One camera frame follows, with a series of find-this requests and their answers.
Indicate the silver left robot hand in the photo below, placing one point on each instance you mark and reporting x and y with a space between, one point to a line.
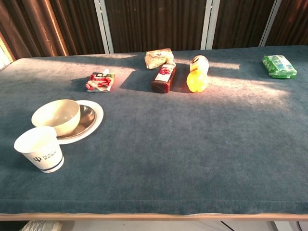
41 226

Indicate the white paper cup blue logo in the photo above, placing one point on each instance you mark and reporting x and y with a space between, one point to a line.
41 151

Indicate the wooden table edge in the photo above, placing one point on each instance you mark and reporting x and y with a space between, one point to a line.
144 216

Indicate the beige bowl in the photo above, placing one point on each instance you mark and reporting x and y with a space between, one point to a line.
57 118

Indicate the shiny metal plate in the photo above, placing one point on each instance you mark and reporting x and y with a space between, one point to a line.
86 118

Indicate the white round plate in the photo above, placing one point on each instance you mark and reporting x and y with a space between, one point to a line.
99 115

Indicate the blue velvet table cloth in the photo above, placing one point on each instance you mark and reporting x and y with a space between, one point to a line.
168 149

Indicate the red white snack pouch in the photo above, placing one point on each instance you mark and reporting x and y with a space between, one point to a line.
101 82

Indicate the red juice bottle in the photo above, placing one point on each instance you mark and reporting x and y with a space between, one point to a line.
164 77

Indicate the brown curtain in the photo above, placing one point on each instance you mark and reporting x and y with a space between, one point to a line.
36 26

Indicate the beige crumpled snack bag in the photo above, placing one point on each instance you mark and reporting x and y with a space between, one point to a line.
157 57

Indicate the orange juice bottle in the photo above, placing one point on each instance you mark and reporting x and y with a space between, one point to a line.
197 79

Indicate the green tissue pack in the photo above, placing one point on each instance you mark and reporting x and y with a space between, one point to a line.
279 66

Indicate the white window frame post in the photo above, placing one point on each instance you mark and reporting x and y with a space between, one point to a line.
209 24
270 24
104 26

